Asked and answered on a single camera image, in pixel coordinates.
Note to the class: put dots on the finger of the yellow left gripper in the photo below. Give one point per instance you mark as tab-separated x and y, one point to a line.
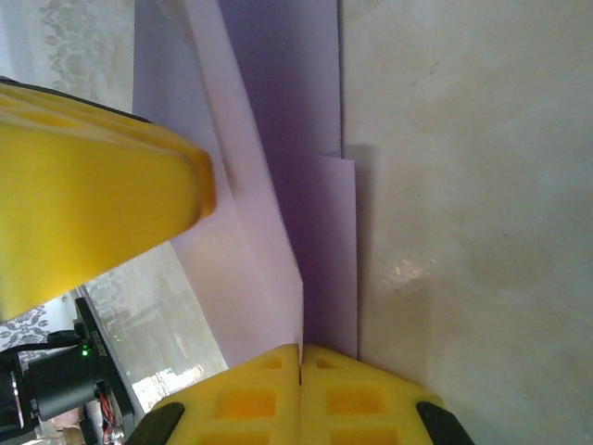
92	194

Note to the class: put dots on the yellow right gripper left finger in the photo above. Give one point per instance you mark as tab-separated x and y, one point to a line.
245	403

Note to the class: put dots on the purple paper sheet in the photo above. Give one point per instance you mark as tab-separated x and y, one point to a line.
287	92

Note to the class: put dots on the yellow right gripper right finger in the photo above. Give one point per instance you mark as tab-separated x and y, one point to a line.
357	403

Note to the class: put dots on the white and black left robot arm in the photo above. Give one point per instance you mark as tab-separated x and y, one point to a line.
51	385

